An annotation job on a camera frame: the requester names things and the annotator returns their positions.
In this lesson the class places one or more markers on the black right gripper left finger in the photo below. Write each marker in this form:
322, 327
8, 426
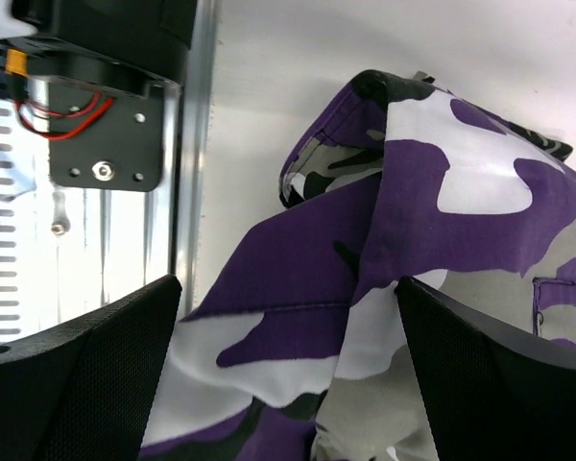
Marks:
83, 390

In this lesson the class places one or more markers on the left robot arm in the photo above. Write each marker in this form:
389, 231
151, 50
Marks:
117, 47

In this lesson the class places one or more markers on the slotted cable duct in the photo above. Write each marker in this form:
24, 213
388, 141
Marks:
16, 181

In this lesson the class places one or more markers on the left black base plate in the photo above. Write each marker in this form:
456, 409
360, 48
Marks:
124, 150

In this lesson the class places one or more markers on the purple camouflage trousers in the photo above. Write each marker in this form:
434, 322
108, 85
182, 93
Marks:
297, 352

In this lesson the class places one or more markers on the front aluminium rail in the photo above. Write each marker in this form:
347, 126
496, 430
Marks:
93, 247

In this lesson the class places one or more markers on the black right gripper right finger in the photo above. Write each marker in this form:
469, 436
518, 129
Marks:
491, 391

